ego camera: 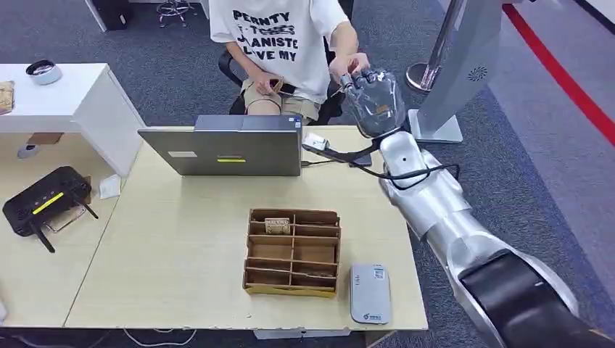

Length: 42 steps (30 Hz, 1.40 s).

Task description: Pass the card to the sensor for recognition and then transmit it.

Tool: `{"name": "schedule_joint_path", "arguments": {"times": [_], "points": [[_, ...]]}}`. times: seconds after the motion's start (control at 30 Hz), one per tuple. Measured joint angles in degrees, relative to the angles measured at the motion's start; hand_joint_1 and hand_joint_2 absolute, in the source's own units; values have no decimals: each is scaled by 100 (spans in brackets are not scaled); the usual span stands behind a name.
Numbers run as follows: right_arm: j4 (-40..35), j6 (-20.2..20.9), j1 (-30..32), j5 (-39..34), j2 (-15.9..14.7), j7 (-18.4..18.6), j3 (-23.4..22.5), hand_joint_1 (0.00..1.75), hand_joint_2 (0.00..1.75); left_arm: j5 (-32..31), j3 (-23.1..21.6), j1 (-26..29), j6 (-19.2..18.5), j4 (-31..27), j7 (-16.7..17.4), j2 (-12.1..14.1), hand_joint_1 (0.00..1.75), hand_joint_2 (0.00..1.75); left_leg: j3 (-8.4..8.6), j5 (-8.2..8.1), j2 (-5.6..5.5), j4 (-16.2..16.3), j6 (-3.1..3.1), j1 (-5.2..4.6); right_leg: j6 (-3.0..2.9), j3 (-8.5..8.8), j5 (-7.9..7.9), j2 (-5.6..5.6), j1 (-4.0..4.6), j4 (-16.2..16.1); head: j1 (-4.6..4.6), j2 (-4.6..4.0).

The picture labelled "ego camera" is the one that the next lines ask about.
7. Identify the dark phone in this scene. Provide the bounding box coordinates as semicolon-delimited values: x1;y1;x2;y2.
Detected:
268;78;297;96

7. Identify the chrome stool base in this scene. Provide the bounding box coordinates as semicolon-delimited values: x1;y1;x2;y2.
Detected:
155;0;194;28

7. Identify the white paper note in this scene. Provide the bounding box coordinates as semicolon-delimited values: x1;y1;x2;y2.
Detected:
98;173;123;201

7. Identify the white floor cable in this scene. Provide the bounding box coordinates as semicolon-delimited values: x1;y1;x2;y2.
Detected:
122;328;199;348

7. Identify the white card reader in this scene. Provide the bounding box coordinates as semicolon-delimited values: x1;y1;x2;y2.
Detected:
348;262;392;326

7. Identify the person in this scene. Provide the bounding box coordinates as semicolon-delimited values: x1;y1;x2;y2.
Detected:
207;0;372;127

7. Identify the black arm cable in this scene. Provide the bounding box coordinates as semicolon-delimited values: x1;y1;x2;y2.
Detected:
352;138;461;191

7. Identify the person's right hand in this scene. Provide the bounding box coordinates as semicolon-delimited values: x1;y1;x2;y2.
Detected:
252;70;284;96

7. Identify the brown woven item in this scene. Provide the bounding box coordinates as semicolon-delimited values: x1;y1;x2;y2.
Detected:
0;80;16;117

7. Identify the wooden card box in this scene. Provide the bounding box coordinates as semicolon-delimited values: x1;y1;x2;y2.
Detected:
242;207;342;299

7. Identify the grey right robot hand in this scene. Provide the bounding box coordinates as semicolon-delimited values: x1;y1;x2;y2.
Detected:
339;69;407;139

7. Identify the silver kiosk stand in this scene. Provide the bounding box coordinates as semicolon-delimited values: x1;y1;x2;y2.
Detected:
408;0;506;145

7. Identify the black cabinet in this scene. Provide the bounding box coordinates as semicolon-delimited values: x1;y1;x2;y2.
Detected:
90;0;135;32

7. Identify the person's hand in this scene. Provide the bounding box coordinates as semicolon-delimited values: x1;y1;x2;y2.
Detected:
329;51;371;83
252;70;284;96

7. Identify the grey laptop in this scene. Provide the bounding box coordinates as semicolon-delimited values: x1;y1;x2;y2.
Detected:
138;114;305;178

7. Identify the black router with antennas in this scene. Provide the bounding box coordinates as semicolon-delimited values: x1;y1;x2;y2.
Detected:
1;165;100;254

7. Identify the round grey bowl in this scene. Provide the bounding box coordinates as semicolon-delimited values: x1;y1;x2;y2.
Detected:
25;59;64;86

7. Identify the printed card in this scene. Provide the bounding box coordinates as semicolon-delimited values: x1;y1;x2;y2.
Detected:
264;217;292;236

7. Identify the chrome stanchion post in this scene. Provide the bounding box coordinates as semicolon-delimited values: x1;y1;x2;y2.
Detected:
405;0;466;93

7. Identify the white side table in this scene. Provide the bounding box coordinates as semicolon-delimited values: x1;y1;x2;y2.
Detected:
0;62;146;179

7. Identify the person's left hand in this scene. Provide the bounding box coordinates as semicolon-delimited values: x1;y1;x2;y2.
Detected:
329;51;371;83

